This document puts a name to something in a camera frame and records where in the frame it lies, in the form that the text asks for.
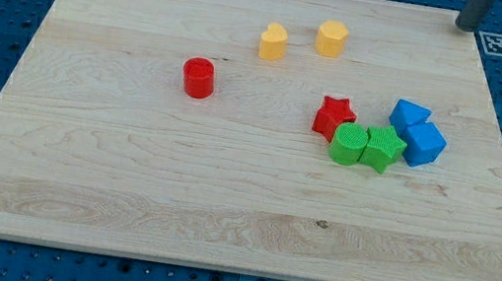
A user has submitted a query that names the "blue triangle block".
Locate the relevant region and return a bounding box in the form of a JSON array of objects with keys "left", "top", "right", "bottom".
[{"left": 389, "top": 99, "right": 432, "bottom": 135}]

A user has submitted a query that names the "green cylinder block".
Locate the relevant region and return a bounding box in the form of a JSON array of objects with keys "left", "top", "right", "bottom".
[{"left": 328, "top": 122, "right": 369, "bottom": 166}]

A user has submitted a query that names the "green star block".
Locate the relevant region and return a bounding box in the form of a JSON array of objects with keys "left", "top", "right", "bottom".
[{"left": 359, "top": 125, "right": 407, "bottom": 174}]

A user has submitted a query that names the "white fiducial marker tag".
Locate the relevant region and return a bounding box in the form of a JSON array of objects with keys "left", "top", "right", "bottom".
[{"left": 478, "top": 32, "right": 502, "bottom": 57}]

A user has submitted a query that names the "yellow heart block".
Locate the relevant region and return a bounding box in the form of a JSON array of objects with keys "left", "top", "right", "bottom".
[{"left": 258, "top": 22, "right": 288, "bottom": 61}]

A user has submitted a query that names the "red star block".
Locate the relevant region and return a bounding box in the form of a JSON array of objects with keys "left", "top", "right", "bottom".
[{"left": 312, "top": 95, "right": 357, "bottom": 142}]

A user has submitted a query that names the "red cylinder block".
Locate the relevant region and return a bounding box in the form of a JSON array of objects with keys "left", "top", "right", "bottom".
[{"left": 182, "top": 57, "right": 215, "bottom": 99}]

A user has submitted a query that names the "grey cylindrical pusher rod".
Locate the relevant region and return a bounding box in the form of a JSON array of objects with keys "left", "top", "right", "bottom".
[{"left": 455, "top": 0, "right": 496, "bottom": 33}]

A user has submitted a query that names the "wooden board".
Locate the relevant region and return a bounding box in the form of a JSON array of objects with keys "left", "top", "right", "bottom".
[{"left": 0, "top": 0, "right": 502, "bottom": 281}]

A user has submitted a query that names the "yellow hexagon block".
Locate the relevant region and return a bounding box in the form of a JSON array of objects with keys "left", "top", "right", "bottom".
[{"left": 315, "top": 21, "right": 349, "bottom": 58}]

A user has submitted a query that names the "blue cube block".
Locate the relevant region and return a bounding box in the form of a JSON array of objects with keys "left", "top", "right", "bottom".
[{"left": 401, "top": 122, "right": 447, "bottom": 167}]

